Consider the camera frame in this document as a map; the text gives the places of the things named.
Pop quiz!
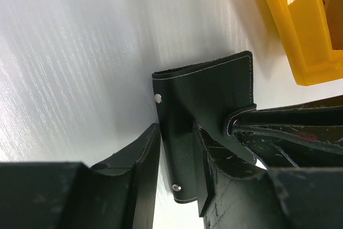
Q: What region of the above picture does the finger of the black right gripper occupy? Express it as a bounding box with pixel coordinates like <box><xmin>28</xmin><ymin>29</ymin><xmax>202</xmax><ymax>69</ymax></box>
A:
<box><xmin>230</xmin><ymin>97</ymin><xmax>342</xmax><ymax>167</ymax></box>

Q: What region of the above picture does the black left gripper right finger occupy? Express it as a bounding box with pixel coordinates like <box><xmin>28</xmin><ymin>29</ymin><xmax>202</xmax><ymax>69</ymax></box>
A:
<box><xmin>193</xmin><ymin>123</ymin><xmax>342</xmax><ymax>228</ymax></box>

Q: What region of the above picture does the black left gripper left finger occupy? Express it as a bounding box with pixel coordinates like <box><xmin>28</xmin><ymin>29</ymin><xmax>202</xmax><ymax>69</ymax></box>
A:
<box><xmin>1</xmin><ymin>123</ymin><xmax>161</xmax><ymax>228</ymax></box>

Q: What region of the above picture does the black leather card holder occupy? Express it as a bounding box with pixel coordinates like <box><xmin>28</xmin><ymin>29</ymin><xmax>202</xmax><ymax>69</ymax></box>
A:
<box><xmin>152</xmin><ymin>51</ymin><xmax>256</xmax><ymax>204</ymax></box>

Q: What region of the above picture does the yellow plastic bin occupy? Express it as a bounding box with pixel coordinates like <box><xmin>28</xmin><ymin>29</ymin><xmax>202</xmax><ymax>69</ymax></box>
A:
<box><xmin>266</xmin><ymin>0</ymin><xmax>342</xmax><ymax>86</ymax></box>

